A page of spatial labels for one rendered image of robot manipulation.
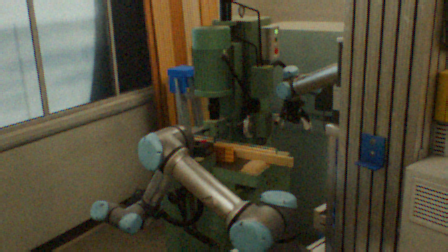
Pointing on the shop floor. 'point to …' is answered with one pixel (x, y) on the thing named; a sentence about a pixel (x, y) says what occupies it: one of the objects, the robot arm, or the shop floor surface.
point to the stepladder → (179, 82)
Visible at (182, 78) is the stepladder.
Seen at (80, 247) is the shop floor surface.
